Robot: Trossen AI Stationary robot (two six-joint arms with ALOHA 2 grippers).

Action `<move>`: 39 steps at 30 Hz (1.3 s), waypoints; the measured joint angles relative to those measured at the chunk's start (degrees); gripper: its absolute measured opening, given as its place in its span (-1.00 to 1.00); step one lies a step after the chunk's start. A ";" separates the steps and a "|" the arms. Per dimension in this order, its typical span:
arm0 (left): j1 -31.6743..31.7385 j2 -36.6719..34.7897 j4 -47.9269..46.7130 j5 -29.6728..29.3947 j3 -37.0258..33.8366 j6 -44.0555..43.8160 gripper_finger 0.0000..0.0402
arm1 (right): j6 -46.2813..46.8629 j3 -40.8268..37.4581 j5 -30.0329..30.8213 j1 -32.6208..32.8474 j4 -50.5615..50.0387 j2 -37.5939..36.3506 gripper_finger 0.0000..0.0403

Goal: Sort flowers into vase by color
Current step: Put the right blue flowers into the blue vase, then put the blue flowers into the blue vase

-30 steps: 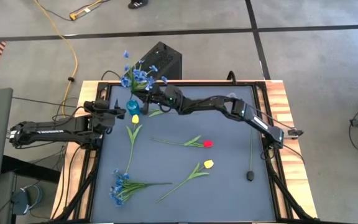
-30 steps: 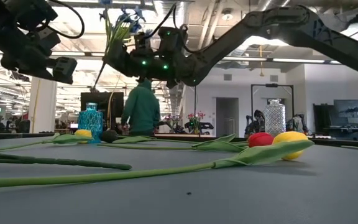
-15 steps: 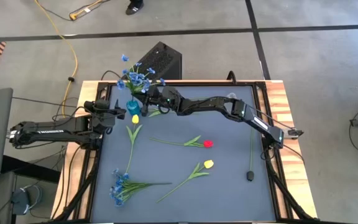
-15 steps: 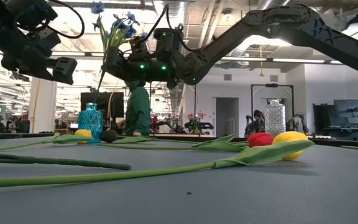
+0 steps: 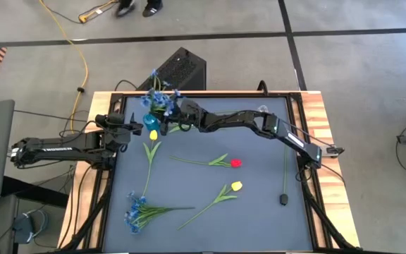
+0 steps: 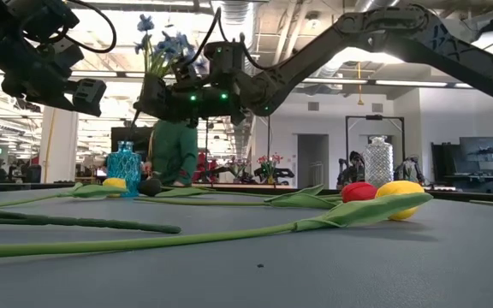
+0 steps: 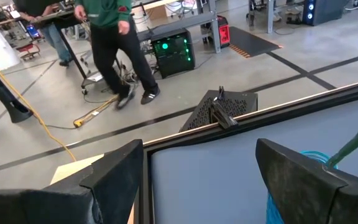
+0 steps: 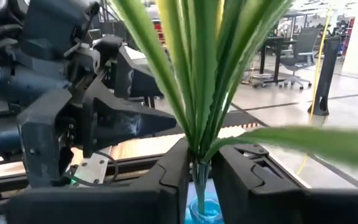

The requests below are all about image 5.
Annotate long yellow cable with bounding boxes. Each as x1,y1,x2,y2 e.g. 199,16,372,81
39,0,90,133

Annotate grey connector box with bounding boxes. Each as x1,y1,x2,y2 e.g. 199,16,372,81
324,145,345,158

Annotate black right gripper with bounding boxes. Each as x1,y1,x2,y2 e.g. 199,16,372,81
159,98,207,137

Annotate blue glass vase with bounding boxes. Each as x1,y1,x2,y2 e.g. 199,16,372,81
142,112,161,133

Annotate yellow artificial tulip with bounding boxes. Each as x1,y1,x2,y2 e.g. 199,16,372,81
142,129,163,197
177,181,244,231

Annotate blue artificial flower bunch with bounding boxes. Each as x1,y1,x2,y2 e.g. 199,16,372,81
124,190,196,235
140,68,185,117

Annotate yellow extension cord with plug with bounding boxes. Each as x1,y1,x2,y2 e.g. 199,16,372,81
78,0,119,24

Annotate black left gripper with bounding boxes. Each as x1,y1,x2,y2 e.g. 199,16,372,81
95,111,144,144

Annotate curved black cable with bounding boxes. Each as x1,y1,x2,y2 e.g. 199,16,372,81
113,79,139,92

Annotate grey-blue table mat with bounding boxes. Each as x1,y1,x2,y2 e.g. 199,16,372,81
104,97,313,252

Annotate grey round device with cable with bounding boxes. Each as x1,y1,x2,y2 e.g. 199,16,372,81
12,210,49,245

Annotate thin black cable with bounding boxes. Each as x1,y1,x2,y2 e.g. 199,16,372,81
12,109,88,123

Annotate person's foot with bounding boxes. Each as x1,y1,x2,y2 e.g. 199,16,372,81
142,0,164,18
115,0,136,18

